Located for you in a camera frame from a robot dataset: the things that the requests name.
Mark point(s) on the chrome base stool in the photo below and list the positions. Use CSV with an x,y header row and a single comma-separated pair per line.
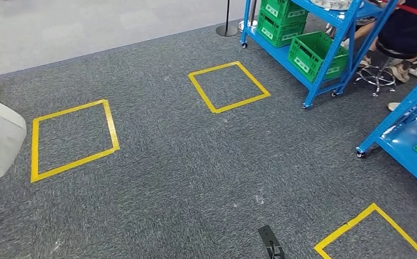
x,y
377,76

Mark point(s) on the yellow floor tape square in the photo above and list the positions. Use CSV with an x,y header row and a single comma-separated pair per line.
x,y
35,161
214,109
373,208

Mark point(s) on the chrome stanchion with round base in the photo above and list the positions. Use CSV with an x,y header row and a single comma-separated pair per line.
x,y
253,25

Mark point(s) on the black stanchion with round base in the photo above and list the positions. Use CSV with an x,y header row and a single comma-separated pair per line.
x,y
227,31

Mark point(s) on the silver wheel hubcap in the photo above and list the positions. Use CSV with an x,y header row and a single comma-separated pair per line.
x,y
333,3

